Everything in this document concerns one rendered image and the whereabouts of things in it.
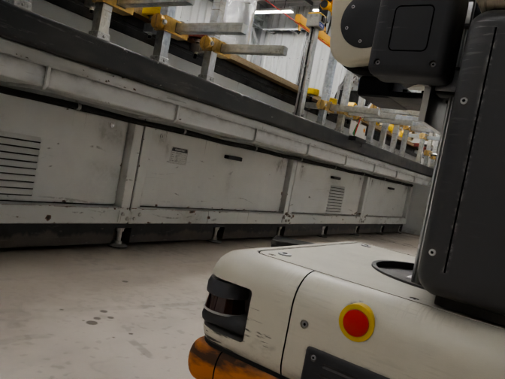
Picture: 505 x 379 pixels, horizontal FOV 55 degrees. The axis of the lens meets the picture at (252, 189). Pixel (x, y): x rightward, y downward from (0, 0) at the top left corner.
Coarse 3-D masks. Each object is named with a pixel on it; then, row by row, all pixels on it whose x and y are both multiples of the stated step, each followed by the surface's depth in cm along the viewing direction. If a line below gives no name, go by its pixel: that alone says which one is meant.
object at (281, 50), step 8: (192, 48) 193; (200, 48) 191; (224, 48) 184; (232, 48) 182; (240, 48) 180; (248, 48) 178; (256, 48) 176; (264, 48) 174; (272, 48) 172; (280, 48) 170
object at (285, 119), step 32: (0, 0) 115; (0, 32) 117; (32, 32) 123; (64, 32) 130; (96, 32) 141; (96, 64) 140; (128, 64) 149; (160, 64) 160; (192, 96) 175; (224, 96) 190; (288, 128) 233; (320, 128) 260; (384, 160) 351
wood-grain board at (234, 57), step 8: (136, 8) 171; (136, 16) 176; (192, 40) 197; (232, 56) 219; (240, 64) 227; (248, 64) 230; (256, 72) 240; (264, 72) 242; (272, 80) 255; (280, 80) 255; (288, 80) 261; (288, 88) 269; (296, 88) 270; (376, 128) 379; (408, 144) 458
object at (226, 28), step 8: (144, 24) 173; (184, 24) 162; (192, 24) 160; (200, 24) 158; (208, 24) 156; (216, 24) 154; (224, 24) 153; (232, 24) 151; (240, 24) 149; (152, 32) 172; (184, 32) 163; (192, 32) 161; (200, 32) 159; (208, 32) 157; (216, 32) 155; (224, 32) 153; (232, 32) 152; (240, 32) 150
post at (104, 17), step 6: (96, 6) 142; (102, 6) 141; (108, 6) 142; (96, 12) 142; (102, 12) 141; (108, 12) 143; (96, 18) 142; (102, 18) 141; (108, 18) 143; (96, 24) 142; (102, 24) 142; (108, 24) 143; (96, 30) 141; (102, 30) 142; (108, 30) 144
